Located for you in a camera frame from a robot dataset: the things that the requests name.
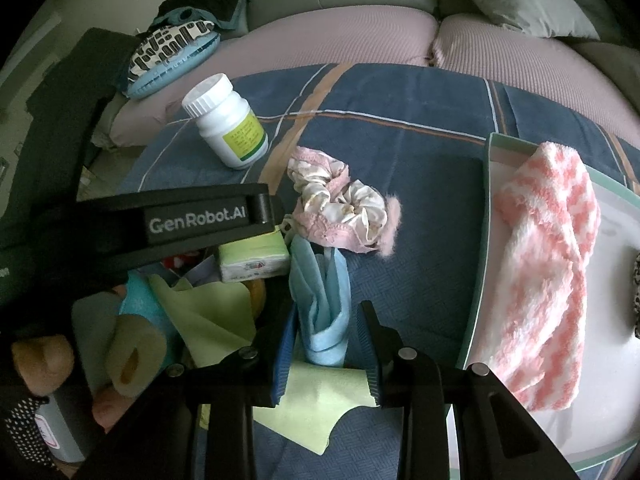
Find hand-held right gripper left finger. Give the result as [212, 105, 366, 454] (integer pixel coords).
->
[75, 305, 301, 480]

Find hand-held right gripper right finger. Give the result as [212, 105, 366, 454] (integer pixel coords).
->
[356, 301, 572, 480]

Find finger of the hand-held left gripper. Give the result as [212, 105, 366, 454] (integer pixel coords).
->
[251, 183, 287, 236]

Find light green cloth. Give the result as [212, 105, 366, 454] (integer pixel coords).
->
[149, 275, 381, 457]

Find green tissue packet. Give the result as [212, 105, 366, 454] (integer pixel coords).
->
[217, 231, 292, 284]

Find light blue face mask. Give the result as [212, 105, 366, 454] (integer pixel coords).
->
[289, 234, 352, 367]

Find white tray green rim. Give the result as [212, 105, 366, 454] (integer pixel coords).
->
[456, 132, 640, 478]

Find pink white scrunchie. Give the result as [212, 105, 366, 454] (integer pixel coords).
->
[287, 145, 402, 259]

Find white pill bottle green label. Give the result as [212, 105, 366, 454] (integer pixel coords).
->
[181, 73, 269, 170]

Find grey cloth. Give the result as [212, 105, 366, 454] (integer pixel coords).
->
[70, 291, 123, 397]

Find cream foam cylinder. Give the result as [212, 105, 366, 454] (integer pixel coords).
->
[106, 316, 167, 397]

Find tan foam piece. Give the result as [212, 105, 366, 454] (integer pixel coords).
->
[12, 335, 76, 397]

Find blue plaid blanket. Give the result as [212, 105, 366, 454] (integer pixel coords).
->
[115, 62, 640, 480]

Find pink foam piece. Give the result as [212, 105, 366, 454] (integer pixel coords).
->
[92, 387, 133, 433]

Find blue slipper black white pattern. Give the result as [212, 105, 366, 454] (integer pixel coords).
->
[124, 16, 222, 100]

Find pink white fuzzy towel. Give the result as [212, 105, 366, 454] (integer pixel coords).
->
[470, 142, 602, 412]

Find grey bottle white label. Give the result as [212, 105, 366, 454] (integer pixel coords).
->
[35, 394, 87, 464]

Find black polka dot cloth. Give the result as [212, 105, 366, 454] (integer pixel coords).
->
[0, 394, 52, 468]

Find leopard print cloth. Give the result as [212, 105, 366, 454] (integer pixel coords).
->
[631, 254, 640, 338]

